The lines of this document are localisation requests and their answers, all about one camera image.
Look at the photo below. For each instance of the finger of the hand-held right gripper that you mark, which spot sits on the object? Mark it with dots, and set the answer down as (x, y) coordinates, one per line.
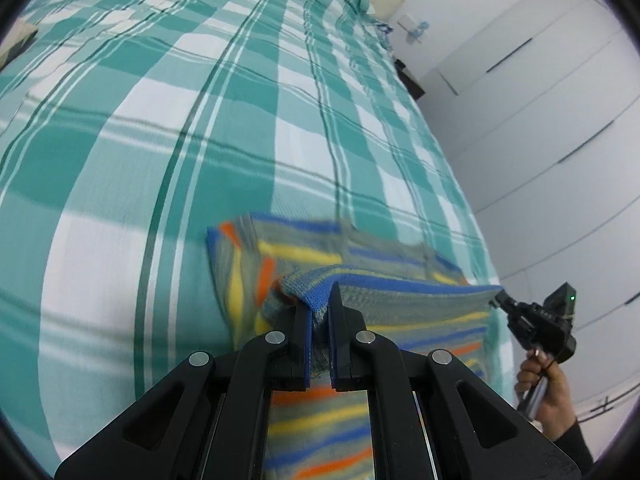
(502, 304)

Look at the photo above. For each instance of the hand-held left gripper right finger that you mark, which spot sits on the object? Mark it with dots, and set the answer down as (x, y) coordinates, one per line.
(336, 330)

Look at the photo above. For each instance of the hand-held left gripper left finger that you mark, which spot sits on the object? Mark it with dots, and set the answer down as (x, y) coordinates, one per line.
(302, 355)

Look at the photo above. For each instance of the beige patchwork cushion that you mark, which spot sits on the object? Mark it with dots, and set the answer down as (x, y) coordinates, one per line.
(15, 40)

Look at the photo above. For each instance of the green plaid bed sheet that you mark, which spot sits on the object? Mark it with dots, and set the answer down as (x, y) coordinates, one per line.
(225, 125)

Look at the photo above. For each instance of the white wardrobe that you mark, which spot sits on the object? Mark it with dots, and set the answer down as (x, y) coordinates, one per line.
(550, 110)

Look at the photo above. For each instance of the striped knitted sweater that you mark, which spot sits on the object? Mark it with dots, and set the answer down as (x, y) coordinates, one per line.
(400, 305)

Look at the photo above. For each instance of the white wall fixture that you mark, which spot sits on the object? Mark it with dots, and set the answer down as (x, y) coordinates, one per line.
(414, 30)

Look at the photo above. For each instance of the dark bedside furniture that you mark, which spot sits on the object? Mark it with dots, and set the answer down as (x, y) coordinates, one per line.
(410, 77)

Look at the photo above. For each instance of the person's right forearm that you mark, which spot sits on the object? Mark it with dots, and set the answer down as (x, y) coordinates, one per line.
(570, 442)

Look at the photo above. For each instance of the person's right hand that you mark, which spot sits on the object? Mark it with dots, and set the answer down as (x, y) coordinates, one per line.
(550, 395)

